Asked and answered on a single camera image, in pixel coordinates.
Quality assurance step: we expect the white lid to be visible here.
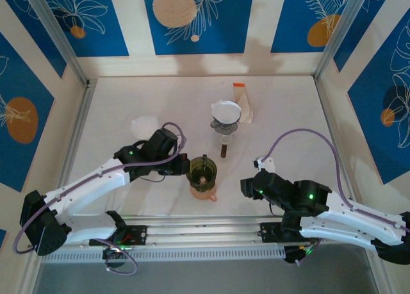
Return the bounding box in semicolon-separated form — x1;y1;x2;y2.
130;115;160;141

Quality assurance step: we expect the olive green plastic dripper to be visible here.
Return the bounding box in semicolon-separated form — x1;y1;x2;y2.
186;154;218;194

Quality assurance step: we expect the clear glass server brown handle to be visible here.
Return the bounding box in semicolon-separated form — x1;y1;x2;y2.
213;127;238;159

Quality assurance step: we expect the smoky grey plastic dripper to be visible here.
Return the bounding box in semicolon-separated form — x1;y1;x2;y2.
209;100;243;135

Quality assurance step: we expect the orange glass server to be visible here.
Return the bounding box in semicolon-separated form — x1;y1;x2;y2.
188;183;220;202

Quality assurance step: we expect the orange white coffee filter holder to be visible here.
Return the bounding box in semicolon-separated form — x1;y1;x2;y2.
232;81;256;125

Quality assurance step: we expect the black controller box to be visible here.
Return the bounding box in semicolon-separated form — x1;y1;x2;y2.
283;245;316;265
102;246;129;263

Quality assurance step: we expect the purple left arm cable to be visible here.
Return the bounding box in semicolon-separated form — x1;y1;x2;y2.
12;122;187;276

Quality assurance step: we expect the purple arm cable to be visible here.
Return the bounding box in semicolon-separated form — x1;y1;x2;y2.
264;128;410;266
12;122;187;276

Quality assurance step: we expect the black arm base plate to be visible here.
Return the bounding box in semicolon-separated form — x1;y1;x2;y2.
261;222;302;243
113;225;148;247

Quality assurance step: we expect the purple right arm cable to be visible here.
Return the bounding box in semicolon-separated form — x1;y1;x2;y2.
264;128;410;266

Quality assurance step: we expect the aluminium front rail beam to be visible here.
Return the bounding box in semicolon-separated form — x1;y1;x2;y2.
69;214;381;247

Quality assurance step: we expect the aluminium table side rail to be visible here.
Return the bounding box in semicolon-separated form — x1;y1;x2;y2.
54;79;99;195
313;78;359;205

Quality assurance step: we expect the grey slotted cable duct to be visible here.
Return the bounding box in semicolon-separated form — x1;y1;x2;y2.
41;245;286;263

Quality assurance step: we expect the aluminium frame post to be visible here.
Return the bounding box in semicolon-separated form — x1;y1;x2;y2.
24;0;90;86
313;0;369;82

